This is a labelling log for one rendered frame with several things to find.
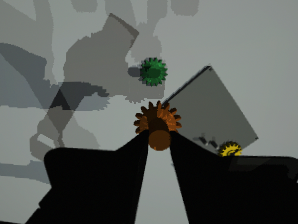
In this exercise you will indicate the dark grey board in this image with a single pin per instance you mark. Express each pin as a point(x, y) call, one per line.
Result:
point(209, 114)

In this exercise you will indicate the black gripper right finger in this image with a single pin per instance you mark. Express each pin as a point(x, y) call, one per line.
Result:
point(205, 179)

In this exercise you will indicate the brown gear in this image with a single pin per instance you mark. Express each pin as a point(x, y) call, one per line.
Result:
point(159, 121)

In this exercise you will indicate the green gear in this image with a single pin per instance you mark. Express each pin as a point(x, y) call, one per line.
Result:
point(153, 71)

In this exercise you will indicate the yellow gear with black stripe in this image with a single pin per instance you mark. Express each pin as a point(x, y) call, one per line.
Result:
point(230, 148)

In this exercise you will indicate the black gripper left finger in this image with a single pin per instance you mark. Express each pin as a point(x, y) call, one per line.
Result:
point(122, 169)

